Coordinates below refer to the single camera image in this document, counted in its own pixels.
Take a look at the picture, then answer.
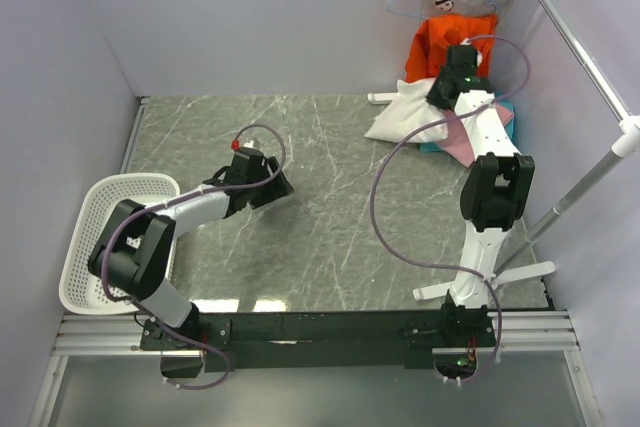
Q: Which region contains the teal folded t-shirt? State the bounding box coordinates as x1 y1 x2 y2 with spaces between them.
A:
419 101 515 154

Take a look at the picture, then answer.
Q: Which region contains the purple cable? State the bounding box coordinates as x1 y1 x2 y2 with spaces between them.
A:
368 33 532 384
99 124 288 392

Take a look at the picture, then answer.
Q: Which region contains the white perforated laundry basket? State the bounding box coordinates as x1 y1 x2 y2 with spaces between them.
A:
58 172 182 316

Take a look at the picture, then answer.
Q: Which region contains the black base beam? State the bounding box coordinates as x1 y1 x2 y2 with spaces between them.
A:
140 304 498 378

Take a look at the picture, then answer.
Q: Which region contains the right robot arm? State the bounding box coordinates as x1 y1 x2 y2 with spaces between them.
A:
426 45 535 308

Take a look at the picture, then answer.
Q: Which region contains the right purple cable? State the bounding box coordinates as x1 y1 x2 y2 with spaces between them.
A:
368 33 532 384

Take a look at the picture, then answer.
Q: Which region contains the orange t-shirt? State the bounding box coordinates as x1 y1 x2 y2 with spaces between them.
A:
404 14 499 83

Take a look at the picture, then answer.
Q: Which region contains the metal clothes rack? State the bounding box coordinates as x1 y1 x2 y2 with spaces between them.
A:
366 0 640 304

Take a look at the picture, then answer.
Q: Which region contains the aluminium frame rail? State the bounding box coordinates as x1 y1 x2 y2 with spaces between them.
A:
29 307 604 426

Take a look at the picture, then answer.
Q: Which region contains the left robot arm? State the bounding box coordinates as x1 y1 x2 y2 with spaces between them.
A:
87 146 294 349

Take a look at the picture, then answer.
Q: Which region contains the white t-shirt with red print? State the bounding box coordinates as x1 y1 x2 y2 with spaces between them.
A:
364 78 445 143

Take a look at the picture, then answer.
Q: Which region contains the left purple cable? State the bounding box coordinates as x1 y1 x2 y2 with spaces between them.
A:
99 124 288 392

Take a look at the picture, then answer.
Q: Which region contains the pink folded t-shirt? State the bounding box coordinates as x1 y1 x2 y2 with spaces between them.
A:
435 101 515 167

